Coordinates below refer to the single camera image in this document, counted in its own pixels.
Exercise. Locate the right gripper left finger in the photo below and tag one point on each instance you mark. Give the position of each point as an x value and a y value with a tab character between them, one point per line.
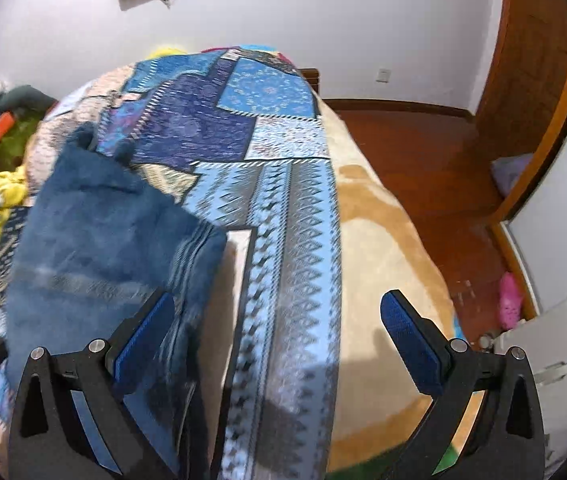
47	439

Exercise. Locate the blue denim jacket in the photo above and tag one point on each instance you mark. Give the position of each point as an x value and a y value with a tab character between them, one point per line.
97	243

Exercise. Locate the pink croc shoe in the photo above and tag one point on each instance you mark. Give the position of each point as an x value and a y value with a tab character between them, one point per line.
510	302

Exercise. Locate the tan fleece blanket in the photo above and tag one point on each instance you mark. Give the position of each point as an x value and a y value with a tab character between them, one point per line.
393	284

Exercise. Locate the purple cloth on floor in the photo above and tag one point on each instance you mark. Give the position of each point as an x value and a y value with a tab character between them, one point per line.
507	170

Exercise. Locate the green patterned bag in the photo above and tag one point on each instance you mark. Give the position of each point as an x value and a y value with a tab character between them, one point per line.
13	145

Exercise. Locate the dark green cushion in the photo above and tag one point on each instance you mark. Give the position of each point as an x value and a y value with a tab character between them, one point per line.
26	97

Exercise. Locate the blue patchwork bedsheet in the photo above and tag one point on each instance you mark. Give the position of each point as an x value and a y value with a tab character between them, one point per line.
175	110

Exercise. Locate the wooden door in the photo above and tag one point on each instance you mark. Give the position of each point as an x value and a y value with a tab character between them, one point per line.
523	109

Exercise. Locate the wall socket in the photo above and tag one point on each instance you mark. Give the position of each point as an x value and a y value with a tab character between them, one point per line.
383	75

